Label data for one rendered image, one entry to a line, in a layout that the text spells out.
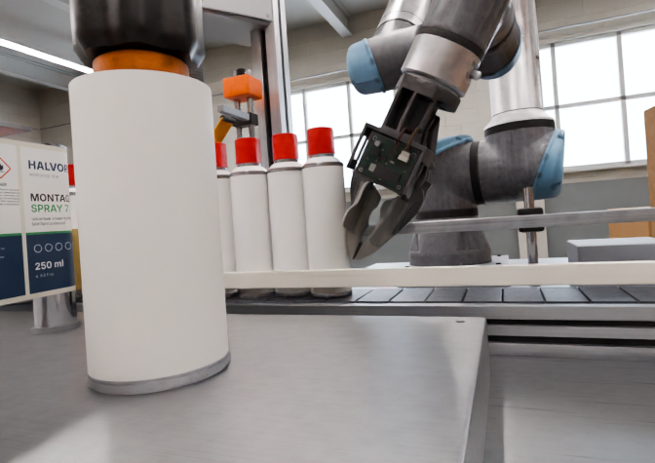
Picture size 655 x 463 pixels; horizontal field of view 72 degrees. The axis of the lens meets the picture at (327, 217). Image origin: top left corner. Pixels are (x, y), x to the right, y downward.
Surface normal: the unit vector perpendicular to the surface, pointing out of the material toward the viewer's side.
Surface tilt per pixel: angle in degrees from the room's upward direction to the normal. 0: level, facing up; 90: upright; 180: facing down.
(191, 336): 90
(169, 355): 90
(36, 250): 90
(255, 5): 90
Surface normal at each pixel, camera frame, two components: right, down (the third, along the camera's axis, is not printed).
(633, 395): -0.07, -1.00
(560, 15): -0.37, 0.02
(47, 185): 0.95, -0.07
